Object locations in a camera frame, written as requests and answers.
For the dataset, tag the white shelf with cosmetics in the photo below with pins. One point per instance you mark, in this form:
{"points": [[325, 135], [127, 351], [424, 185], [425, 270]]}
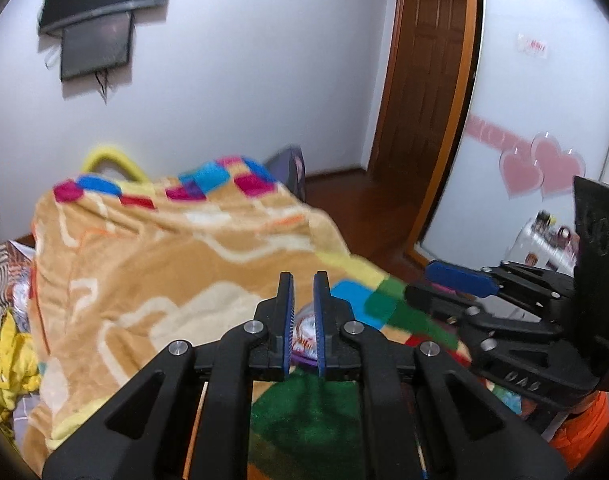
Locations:
{"points": [[539, 245]]}

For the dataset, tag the grey bag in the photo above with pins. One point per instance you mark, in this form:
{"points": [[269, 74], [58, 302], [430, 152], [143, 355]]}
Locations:
{"points": [[289, 170]]}

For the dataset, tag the brown wooden door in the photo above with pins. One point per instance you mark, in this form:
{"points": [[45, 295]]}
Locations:
{"points": [[424, 110]]}

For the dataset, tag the white sliding wardrobe door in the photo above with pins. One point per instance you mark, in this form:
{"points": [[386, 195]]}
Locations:
{"points": [[524, 85]]}

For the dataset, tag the small black wall monitor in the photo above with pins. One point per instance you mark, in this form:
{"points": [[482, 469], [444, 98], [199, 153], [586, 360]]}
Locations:
{"points": [[97, 45]]}

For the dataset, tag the colourful checked blanket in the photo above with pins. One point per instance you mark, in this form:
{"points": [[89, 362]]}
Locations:
{"points": [[159, 260]]}

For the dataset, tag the striped quilt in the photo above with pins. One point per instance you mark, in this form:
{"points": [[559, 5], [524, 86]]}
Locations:
{"points": [[7, 275]]}

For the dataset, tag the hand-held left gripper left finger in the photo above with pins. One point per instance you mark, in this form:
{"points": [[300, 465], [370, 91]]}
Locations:
{"points": [[288, 327]]}

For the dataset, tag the small pink label sticker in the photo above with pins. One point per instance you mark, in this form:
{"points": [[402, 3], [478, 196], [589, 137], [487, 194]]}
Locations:
{"points": [[533, 46]]}

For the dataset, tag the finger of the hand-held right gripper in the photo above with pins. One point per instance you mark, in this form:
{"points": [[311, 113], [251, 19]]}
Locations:
{"points": [[459, 277], [444, 302]]}

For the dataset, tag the yellow printed cloth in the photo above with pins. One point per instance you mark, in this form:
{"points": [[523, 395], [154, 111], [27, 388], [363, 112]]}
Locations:
{"points": [[7, 360]]}

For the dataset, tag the pink heart wall sticker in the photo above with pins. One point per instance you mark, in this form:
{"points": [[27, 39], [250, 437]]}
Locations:
{"points": [[539, 165]]}

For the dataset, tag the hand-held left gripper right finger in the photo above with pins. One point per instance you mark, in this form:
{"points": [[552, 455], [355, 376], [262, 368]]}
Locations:
{"points": [[319, 327]]}

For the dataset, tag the purple heart-shaped jewelry box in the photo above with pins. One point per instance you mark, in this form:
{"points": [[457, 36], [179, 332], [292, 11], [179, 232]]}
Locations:
{"points": [[304, 357]]}

